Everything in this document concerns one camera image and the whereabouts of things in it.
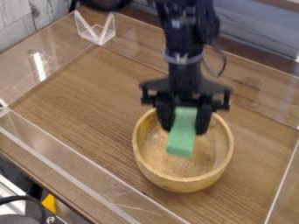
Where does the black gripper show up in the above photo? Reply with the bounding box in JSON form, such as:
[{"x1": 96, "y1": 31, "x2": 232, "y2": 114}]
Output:
[{"x1": 138, "y1": 62, "x2": 232, "y2": 135}]

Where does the green rectangular block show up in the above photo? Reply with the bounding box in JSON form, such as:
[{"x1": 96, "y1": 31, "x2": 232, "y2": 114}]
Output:
[{"x1": 165, "y1": 107, "x2": 197, "y2": 158}]

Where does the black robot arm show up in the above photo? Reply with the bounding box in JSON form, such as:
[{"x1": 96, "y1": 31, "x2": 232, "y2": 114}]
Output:
[{"x1": 140, "y1": 0, "x2": 231, "y2": 135}]

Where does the brown wooden bowl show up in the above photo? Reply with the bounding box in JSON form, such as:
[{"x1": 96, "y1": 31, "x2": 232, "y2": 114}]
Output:
[{"x1": 132, "y1": 109, "x2": 235, "y2": 193}]

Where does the yellow label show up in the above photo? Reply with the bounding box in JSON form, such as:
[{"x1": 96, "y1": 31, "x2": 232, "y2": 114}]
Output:
[{"x1": 41, "y1": 194, "x2": 57, "y2": 214}]

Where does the clear acrylic corner bracket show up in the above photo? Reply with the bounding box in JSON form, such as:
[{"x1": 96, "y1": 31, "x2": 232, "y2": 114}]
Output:
[{"x1": 73, "y1": 10, "x2": 116, "y2": 46}]

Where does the clear acrylic tray wall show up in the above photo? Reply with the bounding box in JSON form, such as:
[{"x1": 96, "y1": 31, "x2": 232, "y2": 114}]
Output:
[{"x1": 0, "y1": 105, "x2": 189, "y2": 224}]

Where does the black cable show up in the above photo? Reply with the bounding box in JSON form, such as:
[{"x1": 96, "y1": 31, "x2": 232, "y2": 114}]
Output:
[{"x1": 0, "y1": 195, "x2": 46, "y2": 224}]

